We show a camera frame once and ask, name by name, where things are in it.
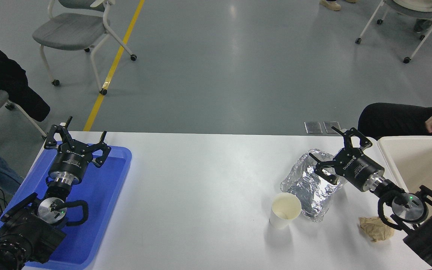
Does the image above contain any crumpled silver foil tray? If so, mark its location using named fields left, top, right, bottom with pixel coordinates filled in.
left=280, top=148, right=348, bottom=223

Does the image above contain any crumpled tan paper ball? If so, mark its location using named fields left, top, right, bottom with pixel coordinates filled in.
left=358, top=216, right=395, bottom=243

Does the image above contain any person's dark shoe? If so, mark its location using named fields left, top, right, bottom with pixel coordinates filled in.
left=414, top=19, right=432, bottom=33

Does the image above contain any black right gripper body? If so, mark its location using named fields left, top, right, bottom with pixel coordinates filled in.
left=334, top=148, right=385, bottom=192

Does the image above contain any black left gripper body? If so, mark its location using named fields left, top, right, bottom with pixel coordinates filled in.
left=49, top=144, right=91, bottom=177

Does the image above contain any grey chair with white frame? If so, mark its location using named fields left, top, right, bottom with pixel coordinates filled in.
left=355, top=0, right=432, bottom=64
left=32, top=0, right=138, bottom=96

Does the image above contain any large pale bin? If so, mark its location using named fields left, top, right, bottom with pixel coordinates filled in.
left=376, top=135, right=432, bottom=210

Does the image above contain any white paper cup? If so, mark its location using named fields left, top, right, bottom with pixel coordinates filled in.
left=269, top=192, right=302, bottom=230

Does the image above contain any metal floor plate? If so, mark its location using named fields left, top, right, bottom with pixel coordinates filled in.
left=304, top=121, right=323, bottom=135
left=323, top=121, right=342, bottom=134

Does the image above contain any blue plastic tray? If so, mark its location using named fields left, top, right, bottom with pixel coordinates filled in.
left=0, top=144, right=132, bottom=270

